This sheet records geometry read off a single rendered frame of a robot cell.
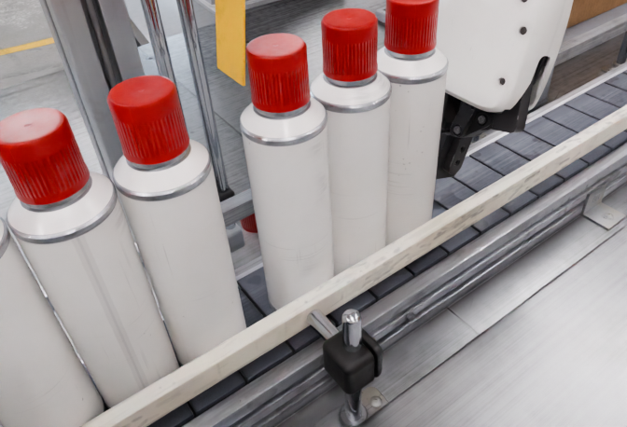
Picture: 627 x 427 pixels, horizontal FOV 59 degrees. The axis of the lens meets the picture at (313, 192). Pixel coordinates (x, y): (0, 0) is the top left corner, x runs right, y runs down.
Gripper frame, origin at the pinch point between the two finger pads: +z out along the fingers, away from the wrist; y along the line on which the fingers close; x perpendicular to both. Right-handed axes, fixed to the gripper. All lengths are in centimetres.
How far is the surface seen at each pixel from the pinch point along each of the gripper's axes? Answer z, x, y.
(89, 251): 1.9, -28.9, 2.5
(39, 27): 83, 49, -328
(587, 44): -9.2, 21.5, -2.9
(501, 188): 1.7, 3.7, 4.0
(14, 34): 88, 35, -327
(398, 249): 5.6, -6.9, 3.9
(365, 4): -2, 38, -53
